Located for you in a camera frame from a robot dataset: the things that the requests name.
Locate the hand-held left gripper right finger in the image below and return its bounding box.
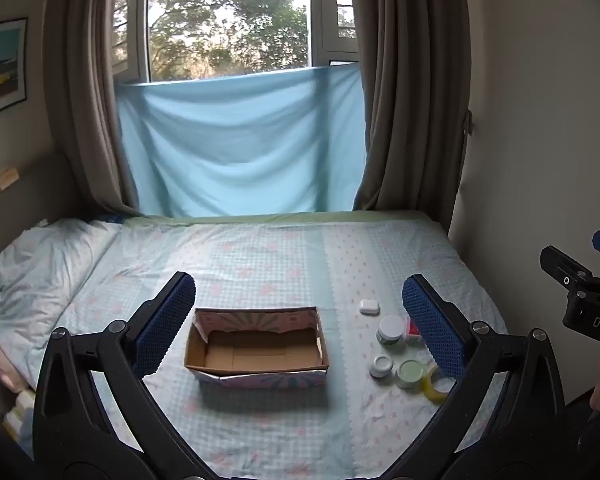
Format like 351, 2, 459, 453
402, 273, 567, 464

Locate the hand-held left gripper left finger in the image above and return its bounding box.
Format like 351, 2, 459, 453
32, 271, 197, 466

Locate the white bottle with green label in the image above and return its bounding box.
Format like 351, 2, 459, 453
377, 314, 406, 347

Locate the green lid jar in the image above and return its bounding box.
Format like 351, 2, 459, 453
395, 359, 427, 389

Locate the clear tape roll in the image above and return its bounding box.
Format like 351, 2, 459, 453
421, 366, 456, 404

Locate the small white cream jar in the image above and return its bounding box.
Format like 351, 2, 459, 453
369, 355, 393, 379

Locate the cardboard box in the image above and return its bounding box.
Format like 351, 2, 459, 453
183, 305, 330, 389

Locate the light blue pillow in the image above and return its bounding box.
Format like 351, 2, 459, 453
0, 218, 124, 392

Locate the light blue hanging cloth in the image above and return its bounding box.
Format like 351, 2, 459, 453
115, 62, 369, 219

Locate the small beige object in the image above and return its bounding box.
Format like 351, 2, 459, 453
0, 163, 21, 194

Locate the brown curtain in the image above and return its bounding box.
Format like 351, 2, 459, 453
346, 0, 475, 235
42, 0, 150, 217

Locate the tree outside window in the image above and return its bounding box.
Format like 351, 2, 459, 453
148, 0, 312, 82

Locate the framed wall picture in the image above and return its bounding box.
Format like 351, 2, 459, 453
0, 16, 30, 122

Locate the window frame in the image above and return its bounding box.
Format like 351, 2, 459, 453
112, 0, 362, 84

